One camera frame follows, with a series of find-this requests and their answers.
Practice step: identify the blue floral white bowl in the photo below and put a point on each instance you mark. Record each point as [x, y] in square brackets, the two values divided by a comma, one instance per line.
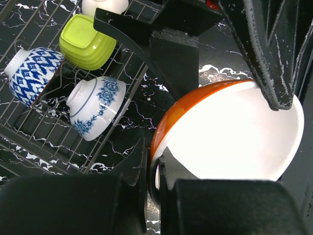
[93, 105]

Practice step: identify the green patterned bowl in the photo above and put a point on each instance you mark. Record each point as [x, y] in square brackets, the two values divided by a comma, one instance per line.
[83, 46]

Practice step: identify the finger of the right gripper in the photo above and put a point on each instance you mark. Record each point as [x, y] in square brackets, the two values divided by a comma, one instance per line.
[276, 40]

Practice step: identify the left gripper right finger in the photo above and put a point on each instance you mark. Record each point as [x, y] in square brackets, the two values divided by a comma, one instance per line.
[190, 206]

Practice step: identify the blue zigzag pattern bowl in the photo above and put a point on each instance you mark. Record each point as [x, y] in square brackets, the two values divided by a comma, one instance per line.
[30, 71]

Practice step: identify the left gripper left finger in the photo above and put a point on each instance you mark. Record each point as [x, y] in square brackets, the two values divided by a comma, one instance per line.
[112, 203]

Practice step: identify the black marble pattern mat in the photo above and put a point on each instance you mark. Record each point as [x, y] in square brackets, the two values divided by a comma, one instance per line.
[220, 60]

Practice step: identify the cream mandala pattern bowl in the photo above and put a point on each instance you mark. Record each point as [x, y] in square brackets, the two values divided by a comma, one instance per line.
[116, 6]

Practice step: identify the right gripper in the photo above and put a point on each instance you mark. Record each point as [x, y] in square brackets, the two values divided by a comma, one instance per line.
[169, 53]

